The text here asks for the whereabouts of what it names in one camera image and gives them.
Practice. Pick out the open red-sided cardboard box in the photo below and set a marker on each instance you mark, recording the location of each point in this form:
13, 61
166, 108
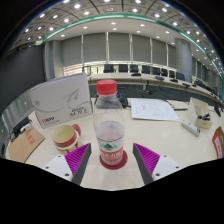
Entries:
218, 141

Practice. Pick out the grey round pillar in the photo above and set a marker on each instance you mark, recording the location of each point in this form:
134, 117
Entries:
183, 58

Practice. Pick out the white power strip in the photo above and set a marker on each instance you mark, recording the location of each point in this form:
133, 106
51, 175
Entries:
190, 127

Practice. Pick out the white paper sheet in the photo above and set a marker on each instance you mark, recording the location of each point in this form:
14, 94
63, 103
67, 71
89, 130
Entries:
153, 110

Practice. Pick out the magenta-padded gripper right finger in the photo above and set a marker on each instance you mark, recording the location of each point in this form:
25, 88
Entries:
147, 157

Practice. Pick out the small beige cardboard box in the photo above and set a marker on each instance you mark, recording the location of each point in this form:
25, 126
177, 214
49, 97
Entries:
196, 111

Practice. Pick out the ceiling lights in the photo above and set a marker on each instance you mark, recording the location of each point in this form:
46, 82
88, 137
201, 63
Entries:
77, 6

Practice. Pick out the flat round red coaster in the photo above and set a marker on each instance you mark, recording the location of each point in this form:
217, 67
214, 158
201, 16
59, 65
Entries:
113, 167

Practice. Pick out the clear red-capped water bottle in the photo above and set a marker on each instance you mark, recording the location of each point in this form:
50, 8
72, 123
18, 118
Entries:
109, 133

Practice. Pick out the red and cream mug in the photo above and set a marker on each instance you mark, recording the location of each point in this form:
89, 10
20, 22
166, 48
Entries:
65, 138

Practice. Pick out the small black table device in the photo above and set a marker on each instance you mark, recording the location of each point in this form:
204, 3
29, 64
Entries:
217, 110

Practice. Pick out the black desk device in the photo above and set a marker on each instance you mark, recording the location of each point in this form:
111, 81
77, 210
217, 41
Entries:
123, 100

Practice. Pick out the brown paper envelope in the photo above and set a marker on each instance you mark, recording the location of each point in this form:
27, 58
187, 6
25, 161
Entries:
25, 143

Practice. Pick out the white paper carton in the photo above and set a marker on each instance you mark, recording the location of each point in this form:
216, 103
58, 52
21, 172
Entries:
61, 100

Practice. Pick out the black power adapter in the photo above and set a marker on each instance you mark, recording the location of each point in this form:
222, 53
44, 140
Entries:
20, 126

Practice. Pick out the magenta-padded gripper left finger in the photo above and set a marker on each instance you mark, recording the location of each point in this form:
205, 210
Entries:
78, 156

